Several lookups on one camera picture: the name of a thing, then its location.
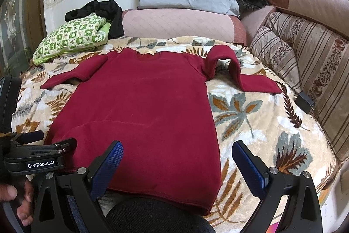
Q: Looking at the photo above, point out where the dark red sweater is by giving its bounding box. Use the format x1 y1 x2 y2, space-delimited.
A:
43 45 280 215

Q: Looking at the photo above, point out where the person's left hand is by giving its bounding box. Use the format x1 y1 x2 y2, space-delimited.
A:
1 176 34 227

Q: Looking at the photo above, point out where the floral beige blanket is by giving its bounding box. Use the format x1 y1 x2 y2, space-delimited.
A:
12 37 337 232

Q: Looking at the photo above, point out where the small black box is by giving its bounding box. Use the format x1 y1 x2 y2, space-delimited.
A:
295 92 315 114

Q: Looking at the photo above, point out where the wooden wardrobe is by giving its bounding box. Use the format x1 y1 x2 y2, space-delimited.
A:
1 0 47 77

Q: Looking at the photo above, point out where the green patterned pillow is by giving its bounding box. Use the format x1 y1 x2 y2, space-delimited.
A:
33 13 111 66

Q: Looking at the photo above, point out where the striped beige cushion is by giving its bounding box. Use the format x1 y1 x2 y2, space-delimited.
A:
250 11 348 161

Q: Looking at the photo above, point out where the black garment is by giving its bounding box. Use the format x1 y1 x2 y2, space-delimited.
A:
65 0 125 40

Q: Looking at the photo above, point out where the pink brown quilted headboard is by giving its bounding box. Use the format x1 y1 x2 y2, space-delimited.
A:
241 0 348 44

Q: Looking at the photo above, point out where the pink quilted bolster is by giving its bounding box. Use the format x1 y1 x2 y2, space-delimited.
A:
122 8 247 45

